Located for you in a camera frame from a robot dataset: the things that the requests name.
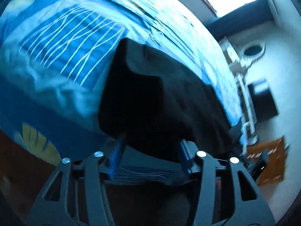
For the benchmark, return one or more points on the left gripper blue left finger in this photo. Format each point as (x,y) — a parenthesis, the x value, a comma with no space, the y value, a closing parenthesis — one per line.
(115,152)

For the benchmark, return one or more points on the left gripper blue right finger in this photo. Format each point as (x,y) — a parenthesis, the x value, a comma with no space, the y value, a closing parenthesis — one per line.
(186,155)

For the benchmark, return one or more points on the black pants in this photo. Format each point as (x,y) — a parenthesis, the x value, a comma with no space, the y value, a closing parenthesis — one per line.
(154,102)

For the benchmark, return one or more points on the brown wooden cabinet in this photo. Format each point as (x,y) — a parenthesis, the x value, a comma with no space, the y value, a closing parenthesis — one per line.
(275,169)

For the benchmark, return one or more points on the black flat television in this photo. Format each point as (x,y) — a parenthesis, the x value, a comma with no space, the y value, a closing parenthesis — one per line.
(262,100)

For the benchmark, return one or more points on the white dresser with oval mirror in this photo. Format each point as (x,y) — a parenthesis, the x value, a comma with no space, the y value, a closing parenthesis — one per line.
(239,61)

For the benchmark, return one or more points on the blue patterned bed sheet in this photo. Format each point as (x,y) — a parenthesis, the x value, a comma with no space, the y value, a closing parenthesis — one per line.
(56,54)

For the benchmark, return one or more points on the dark blue curtain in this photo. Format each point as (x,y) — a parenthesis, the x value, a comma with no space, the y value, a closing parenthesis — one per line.
(243,18)

